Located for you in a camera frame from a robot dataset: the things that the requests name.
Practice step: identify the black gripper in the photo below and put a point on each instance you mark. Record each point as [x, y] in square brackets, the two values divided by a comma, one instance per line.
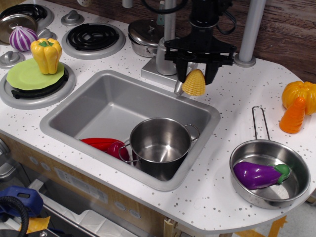
[200, 46]

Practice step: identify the yellow toy corn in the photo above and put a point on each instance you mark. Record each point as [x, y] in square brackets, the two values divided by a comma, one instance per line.
[194, 84]

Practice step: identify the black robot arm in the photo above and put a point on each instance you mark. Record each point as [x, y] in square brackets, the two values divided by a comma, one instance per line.
[206, 13]

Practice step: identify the lidded steel pot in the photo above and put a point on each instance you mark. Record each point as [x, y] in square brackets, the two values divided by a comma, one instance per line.
[145, 36]

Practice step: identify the steel pot in sink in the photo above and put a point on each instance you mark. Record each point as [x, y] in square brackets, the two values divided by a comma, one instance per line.
[158, 146]

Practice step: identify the grey toy sink basin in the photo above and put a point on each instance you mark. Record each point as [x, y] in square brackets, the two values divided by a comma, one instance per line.
[110, 105]

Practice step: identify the steel pot lid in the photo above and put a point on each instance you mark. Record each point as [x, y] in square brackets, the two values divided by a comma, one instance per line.
[9, 23]

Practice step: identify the silver toy faucet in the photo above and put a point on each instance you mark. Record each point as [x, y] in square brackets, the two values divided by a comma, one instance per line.
[166, 68]

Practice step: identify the grey support pole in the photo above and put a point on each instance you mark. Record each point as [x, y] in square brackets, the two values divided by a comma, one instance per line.
[245, 58]

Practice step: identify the steel frying pan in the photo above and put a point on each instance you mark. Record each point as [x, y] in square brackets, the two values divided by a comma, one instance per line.
[266, 152]

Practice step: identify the back right stove burner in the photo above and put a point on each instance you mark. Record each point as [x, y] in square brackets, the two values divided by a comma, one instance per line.
[92, 41]

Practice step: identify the orange toy carrot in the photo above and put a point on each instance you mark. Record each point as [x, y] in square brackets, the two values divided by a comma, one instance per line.
[293, 118]

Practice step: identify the red toy chili pepper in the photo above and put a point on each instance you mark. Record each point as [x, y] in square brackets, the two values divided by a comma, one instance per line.
[110, 146]

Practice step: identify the orange toy pumpkin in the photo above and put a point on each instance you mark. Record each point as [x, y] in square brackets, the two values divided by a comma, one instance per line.
[296, 89]

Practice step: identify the purple toy eggplant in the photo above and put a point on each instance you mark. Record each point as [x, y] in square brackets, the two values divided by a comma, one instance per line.
[256, 176]

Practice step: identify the grey stove knob top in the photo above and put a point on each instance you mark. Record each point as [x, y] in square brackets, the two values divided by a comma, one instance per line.
[73, 18]

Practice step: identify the grey stove knob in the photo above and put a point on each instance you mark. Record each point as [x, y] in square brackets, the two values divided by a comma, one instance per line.
[73, 18]
[10, 59]
[46, 34]

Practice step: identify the yellow toy bell pepper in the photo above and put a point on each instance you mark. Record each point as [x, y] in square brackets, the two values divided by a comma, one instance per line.
[47, 53]

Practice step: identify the grey stove knob middle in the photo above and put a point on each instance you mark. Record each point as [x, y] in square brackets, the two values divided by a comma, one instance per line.
[46, 34]

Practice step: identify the back left stove burner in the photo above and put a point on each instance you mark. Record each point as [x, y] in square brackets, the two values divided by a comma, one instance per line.
[43, 16]

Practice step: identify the green toy plate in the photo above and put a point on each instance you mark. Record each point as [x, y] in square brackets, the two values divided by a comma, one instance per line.
[26, 75]

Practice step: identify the purple striped toy onion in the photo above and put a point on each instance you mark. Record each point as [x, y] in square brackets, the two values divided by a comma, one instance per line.
[22, 37]

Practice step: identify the grey stove knob left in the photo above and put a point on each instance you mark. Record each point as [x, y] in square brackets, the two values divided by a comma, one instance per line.
[10, 59]

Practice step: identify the toy oven door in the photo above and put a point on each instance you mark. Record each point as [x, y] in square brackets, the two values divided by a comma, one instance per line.
[95, 209]

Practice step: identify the yellow tape piece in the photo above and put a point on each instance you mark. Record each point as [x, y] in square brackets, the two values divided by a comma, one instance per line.
[37, 224]

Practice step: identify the blue clamp handle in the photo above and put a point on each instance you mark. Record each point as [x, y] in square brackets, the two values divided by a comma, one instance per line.
[30, 198]

